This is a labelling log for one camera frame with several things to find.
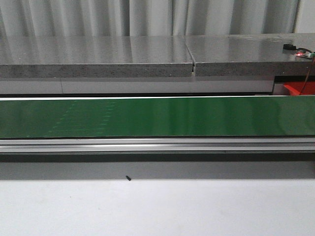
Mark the aluminium conveyor frame rail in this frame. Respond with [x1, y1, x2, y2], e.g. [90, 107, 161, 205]
[0, 137, 315, 162]

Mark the grey stone right slab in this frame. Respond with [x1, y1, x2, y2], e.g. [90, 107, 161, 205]
[185, 33, 315, 77]

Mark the green circuit board red LED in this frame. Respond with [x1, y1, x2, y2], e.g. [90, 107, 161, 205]
[296, 50, 315, 59]

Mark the grey stone slab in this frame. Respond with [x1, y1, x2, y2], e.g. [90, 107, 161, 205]
[185, 33, 315, 77]
[0, 36, 193, 78]

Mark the small black sensor box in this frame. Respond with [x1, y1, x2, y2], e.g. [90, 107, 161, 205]
[283, 44, 297, 51]

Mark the red plastic bin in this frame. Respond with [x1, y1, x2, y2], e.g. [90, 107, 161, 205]
[283, 82, 315, 96]

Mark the grey stone left slab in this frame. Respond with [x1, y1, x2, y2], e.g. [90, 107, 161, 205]
[0, 36, 193, 78]

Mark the thin red wire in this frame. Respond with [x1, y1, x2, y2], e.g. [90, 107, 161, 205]
[300, 59, 314, 96]

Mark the grey pleated curtain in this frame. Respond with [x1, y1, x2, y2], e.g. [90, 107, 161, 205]
[0, 0, 300, 36]

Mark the green conveyor belt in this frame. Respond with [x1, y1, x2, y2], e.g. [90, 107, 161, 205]
[0, 96, 315, 139]

